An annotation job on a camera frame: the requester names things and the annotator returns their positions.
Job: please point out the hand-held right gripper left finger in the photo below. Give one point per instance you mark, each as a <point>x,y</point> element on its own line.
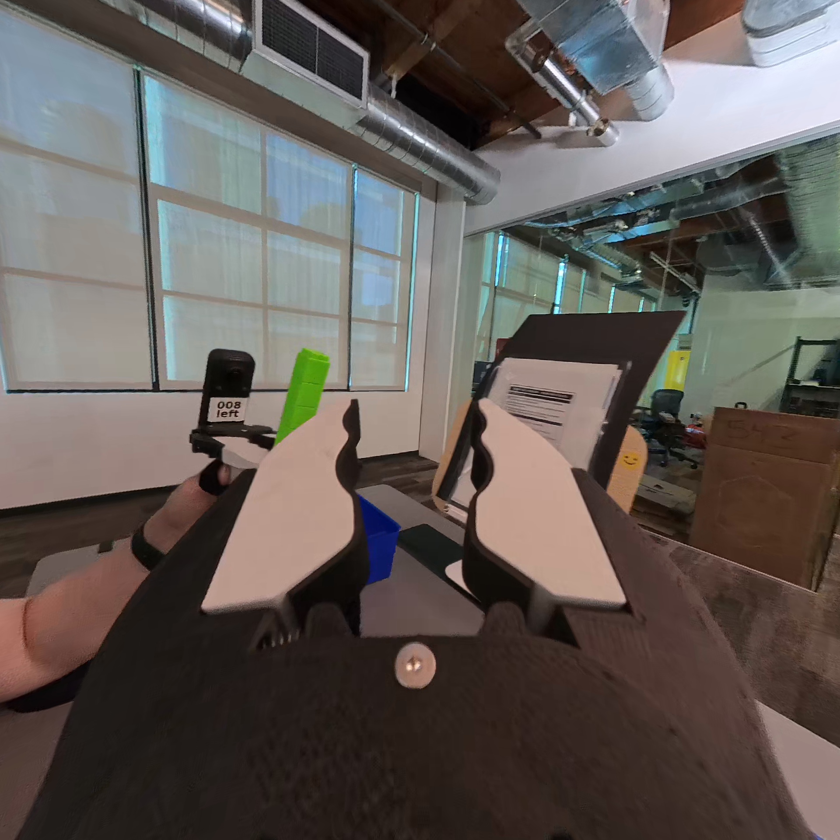
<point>287,518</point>

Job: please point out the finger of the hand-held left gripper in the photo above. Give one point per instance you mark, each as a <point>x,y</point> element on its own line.
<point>245,458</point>

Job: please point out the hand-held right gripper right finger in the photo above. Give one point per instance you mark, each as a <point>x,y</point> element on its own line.
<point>544,525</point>

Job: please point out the long green block bar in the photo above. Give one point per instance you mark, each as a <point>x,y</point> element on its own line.
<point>303,394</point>

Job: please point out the blue plastic bin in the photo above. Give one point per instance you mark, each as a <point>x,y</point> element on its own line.
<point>380,538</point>

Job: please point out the person's left forearm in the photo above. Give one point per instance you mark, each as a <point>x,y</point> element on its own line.
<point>65,623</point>

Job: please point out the person's left hand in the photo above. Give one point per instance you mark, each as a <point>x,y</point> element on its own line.
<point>183,512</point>

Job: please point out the document display board with stand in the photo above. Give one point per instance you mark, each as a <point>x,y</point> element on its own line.
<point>563,394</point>

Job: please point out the grey mesh office chair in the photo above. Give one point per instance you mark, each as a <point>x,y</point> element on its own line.
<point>665,420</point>

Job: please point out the cardboard box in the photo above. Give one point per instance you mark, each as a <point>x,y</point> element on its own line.
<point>759,499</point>

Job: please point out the large paned window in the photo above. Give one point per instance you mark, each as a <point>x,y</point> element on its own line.
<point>196,197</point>

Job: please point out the metal shelf rack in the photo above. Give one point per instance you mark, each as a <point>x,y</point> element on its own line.
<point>813,375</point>

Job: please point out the white vent grille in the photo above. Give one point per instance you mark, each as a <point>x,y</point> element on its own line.
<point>307,46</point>

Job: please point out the yellow post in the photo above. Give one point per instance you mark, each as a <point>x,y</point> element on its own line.
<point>676,381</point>

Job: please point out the spiral silver duct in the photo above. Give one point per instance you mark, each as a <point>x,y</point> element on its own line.
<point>420,151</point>

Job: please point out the large silver duct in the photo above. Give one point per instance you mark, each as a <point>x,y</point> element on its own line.
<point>609,53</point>

